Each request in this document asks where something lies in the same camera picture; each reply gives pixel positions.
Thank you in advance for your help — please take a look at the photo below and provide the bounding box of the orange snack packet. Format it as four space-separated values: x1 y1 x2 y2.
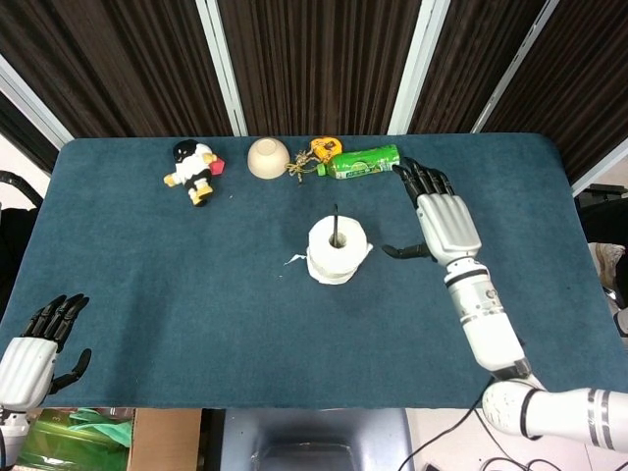
308 136 344 162

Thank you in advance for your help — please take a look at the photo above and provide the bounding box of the black and white plush doll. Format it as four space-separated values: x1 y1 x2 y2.
163 138 227 208

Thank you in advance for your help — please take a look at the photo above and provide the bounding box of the green plastic bottle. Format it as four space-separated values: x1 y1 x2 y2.
315 143 403 181

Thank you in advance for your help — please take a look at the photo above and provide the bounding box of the white toilet paper roll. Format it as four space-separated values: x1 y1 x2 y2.
283 214 375 287

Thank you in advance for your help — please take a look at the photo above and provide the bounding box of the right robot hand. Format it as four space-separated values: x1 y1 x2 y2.
381 157 483 269

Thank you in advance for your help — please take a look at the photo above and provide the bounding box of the blue table cloth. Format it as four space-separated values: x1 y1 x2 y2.
0 132 628 411

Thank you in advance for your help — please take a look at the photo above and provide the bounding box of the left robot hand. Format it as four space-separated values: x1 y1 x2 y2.
0 292 93 411

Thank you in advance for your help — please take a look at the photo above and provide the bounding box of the cardboard box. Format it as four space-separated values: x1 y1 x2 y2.
128 407 203 471

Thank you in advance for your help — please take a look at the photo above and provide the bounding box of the beige upturned bowl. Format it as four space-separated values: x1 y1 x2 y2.
246 137 291 181

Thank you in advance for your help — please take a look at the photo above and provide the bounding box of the black chair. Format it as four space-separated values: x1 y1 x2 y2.
0 170 45 315

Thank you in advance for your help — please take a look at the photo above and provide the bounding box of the black equipment with bag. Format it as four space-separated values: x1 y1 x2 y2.
574 183 628 340

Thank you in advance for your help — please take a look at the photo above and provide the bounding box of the white partition frame post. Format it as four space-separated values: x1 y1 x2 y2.
387 0 451 136
470 0 561 134
0 53 75 151
194 0 249 137

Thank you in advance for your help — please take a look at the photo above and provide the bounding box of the dark brown curtain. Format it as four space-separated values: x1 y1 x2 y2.
216 0 423 137
407 0 549 135
0 0 233 139
483 0 628 183

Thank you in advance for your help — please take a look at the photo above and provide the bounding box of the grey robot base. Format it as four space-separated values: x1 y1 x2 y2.
201 406 416 471

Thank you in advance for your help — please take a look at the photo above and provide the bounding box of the black floor cable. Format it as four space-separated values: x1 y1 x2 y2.
401 377 570 471

